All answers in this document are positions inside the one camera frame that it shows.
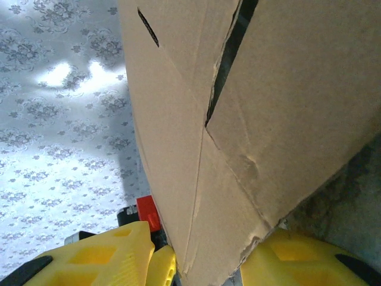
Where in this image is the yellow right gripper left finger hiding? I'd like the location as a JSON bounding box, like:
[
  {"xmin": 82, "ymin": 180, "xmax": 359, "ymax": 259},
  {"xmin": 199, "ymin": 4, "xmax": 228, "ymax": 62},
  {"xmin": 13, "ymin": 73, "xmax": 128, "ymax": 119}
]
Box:
[{"xmin": 0, "ymin": 219, "xmax": 177, "ymax": 286}]

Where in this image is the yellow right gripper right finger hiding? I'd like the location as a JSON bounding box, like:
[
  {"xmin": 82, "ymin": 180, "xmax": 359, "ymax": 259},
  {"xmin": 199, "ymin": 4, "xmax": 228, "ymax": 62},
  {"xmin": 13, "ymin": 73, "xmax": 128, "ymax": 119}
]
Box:
[{"xmin": 240, "ymin": 227, "xmax": 381, "ymax": 286}]

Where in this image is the brown cardboard box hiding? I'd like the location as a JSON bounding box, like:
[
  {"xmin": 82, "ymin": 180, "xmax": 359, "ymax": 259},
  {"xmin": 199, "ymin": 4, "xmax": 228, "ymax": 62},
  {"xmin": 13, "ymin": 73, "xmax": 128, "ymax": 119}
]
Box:
[{"xmin": 117, "ymin": 0, "xmax": 381, "ymax": 286}]

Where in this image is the red rectangular block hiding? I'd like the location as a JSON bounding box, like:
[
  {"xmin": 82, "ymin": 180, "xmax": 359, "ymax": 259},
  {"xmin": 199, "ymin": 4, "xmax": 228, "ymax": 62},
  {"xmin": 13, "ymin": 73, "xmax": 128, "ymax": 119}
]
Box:
[{"xmin": 136, "ymin": 195, "xmax": 162, "ymax": 234}]

